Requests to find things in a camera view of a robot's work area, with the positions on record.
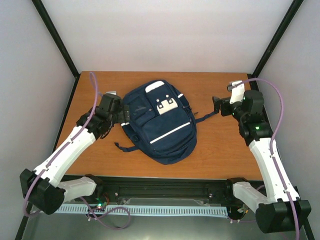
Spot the black right frame post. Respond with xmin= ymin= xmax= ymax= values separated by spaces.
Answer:
xmin=251 ymin=0 xmax=304 ymax=77

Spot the black left frame post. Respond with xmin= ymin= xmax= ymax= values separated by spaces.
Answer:
xmin=31 ymin=0 xmax=81 ymax=78

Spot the black frame post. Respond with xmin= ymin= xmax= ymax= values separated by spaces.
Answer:
xmin=251 ymin=0 xmax=304 ymax=77
xmin=31 ymin=0 xmax=81 ymax=78

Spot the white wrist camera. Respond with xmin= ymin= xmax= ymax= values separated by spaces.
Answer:
xmin=105 ymin=90 xmax=117 ymax=96
xmin=227 ymin=80 xmax=245 ymax=105

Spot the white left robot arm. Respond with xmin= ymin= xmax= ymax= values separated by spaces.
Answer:
xmin=19 ymin=91 xmax=130 ymax=215

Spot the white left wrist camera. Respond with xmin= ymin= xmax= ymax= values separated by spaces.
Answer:
xmin=105 ymin=90 xmax=117 ymax=96

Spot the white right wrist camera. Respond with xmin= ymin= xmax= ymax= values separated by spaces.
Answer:
xmin=227 ymin=80 xmax=245 ymax=105

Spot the light blue slotted cable duct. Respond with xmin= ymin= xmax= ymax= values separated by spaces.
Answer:
xmin=56 ymin=203 xmax=228 ymax=218

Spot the navy blue student backpack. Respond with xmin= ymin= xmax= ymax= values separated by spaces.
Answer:
xmin=115 ymin=79 xmax=216 ymax=165

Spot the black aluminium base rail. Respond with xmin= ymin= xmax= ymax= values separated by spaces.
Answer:
xmin=32 ymin=174 xmax=261 ymax=202

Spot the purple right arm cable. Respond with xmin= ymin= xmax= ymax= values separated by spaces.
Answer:
xmin=231 ymin=77 xmax=301 ymax=240

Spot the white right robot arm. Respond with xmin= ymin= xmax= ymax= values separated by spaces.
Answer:
xmin=212 ymin=90 xmax=311 ymax=234

